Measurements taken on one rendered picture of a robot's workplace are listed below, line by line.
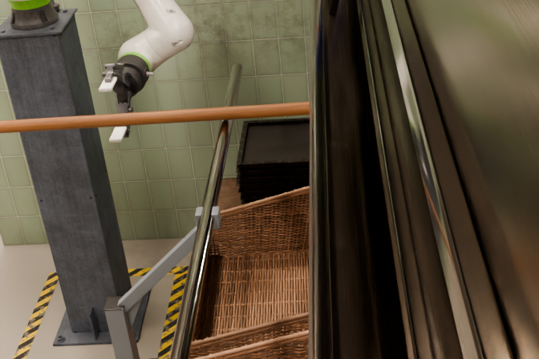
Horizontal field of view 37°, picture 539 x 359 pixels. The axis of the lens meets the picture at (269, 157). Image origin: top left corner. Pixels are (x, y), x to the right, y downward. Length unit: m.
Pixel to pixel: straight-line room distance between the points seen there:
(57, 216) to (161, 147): 0.66
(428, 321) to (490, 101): 0.34
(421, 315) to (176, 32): 1.49
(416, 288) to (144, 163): 2.63
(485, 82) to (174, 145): 2.84
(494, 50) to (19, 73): 2.21
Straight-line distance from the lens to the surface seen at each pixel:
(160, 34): 2.22
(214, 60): 3.18
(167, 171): 3.44
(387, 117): 1.22
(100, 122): 1.95
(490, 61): 0.58
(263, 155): 2.46
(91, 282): 3.05
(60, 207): 2.89
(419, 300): 0.87
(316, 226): 1.02
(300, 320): 1.88
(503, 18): 0.58
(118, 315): 1.75
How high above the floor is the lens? 2.02
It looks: 29 degrees down
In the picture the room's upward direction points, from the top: 5 degrees counter-clockwise
